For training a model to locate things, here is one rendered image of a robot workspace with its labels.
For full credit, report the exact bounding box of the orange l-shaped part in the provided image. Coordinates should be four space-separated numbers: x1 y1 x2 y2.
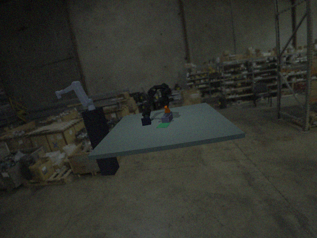
164 106 170 113

